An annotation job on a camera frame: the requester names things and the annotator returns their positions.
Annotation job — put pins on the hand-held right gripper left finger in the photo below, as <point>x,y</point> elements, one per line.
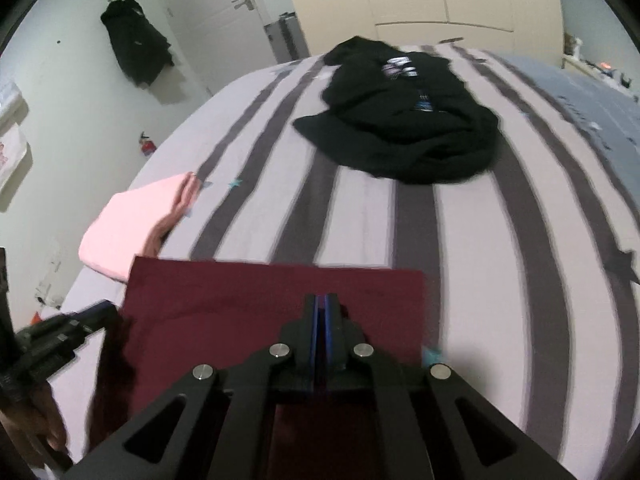
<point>313,345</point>

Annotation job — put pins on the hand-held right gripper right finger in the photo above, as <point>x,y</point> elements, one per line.
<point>331,345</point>

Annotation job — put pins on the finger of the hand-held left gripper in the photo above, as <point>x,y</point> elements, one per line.
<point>90,317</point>

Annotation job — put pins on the maroon t-shirt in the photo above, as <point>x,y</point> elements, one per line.
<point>210,300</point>

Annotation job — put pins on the person's left hand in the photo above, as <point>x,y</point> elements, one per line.
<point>40,420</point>

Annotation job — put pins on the pink folded garment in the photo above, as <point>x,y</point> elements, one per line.
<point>130,230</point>

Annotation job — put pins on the red fire extinguisher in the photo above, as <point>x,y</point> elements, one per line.
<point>147,146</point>

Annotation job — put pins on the white plastic bag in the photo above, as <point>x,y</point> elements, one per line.
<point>10,150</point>

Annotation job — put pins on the striped grey white bedsheet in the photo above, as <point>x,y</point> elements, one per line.
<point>500,260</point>

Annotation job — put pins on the black printed garment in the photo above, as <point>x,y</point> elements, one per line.
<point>410,125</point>

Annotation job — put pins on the black hanging jacket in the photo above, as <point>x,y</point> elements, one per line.
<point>135,42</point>

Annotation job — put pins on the silver suitcase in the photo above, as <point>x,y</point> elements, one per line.
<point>287,37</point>

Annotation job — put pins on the white door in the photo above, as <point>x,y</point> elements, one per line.
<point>210,25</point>

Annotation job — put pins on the white wall socket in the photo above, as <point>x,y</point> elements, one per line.
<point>47,295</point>

